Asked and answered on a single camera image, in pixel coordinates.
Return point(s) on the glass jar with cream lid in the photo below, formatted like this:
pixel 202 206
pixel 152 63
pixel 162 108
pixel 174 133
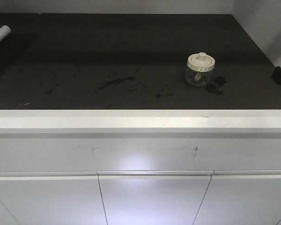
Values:
pixel 199 69

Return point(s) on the white base cabinet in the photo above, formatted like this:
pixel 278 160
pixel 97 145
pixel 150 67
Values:
pixel 140 167

